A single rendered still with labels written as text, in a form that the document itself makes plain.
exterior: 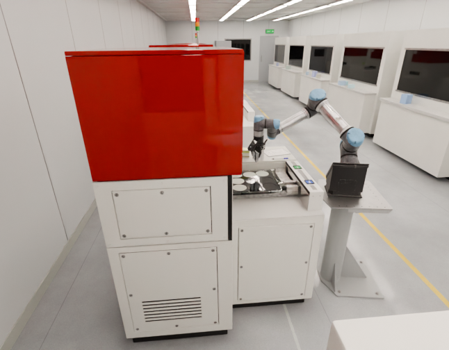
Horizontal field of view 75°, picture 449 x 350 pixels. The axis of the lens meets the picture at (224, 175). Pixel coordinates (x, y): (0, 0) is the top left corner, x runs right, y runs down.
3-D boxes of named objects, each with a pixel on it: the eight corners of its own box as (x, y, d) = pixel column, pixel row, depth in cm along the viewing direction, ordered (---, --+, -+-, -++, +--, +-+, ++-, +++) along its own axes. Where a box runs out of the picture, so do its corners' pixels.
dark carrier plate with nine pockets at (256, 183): (231, 192, 201) (231, 192, 201) (226, 172, 232) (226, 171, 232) (280, 190, 204) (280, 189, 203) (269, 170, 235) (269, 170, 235)
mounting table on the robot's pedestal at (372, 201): (365, 194, 239) (368, 180, 234) (389, 225, 199) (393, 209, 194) (310, 193, 243) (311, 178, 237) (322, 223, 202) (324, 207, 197)
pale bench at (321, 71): (317, 114, 803) (327, 34, 720) (296, 102, 966) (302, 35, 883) (354, 113, 812) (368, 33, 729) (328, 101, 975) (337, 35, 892)
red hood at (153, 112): (92, 182, 143) (63, 51, 118) (126, 135, 216) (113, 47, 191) (242, 175, 149) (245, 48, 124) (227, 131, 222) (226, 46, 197)
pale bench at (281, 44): (276, 90, 1202) (280, 37, 1119) (267, 85, 1365) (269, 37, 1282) (301, 89, 1210) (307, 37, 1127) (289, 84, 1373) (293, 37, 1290)
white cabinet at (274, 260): (229, 313, 217) (229, 221, 183) (219, 235, 304) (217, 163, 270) (312, 306, 222) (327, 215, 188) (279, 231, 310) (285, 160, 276)
